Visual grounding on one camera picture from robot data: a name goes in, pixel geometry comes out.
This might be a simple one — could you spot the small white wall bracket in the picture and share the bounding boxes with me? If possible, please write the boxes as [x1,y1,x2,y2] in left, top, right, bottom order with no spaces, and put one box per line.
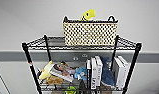
[73,55,80,61]
[80,53,89,59]

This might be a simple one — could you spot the orange-brown soft toy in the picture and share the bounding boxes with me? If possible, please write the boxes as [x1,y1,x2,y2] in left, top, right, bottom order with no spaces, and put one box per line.
[44,75,65,86]

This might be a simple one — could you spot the pale basket with dark spots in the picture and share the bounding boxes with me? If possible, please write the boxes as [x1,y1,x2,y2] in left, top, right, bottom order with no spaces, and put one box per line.
[62,15,119,47]

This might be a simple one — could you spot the small light blue plush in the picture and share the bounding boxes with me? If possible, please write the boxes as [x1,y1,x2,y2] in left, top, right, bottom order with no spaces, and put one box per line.
[73,65,88,82]

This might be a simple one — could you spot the yellow plush shark toy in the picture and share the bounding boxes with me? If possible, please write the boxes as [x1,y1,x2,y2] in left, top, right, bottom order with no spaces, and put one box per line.
[80,8,96,22]

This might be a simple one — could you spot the black cone-shaped bag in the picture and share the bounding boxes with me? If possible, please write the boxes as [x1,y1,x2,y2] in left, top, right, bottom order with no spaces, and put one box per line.
[77,78,88,94]

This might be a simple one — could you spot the long grey wall band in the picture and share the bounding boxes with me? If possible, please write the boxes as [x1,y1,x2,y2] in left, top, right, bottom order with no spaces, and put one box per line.
[0,50,159,64]

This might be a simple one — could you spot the thin black upright box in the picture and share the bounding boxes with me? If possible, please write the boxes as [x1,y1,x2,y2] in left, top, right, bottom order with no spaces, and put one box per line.
[85,58,93,90]

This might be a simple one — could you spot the toy package with doll print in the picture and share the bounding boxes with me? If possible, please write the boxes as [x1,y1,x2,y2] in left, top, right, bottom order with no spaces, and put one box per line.
[49,61,77,83]

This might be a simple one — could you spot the white upright box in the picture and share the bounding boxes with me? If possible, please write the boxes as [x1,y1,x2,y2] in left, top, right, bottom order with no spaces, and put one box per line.
[94,55,104,89]
[116,55,131,89]
[90,56,98,90]
[111,56,125,90]

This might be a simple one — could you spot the green round toy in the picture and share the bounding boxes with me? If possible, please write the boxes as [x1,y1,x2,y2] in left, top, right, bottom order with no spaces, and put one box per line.
[63,85,78,94]

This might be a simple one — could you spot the yellow plush toy on shelf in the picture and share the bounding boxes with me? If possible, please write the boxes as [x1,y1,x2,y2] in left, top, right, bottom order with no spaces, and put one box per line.
[37,60,56,81]

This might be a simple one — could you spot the black wire shelf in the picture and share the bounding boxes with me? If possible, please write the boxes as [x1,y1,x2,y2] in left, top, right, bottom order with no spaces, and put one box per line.
[21,33,143,94]

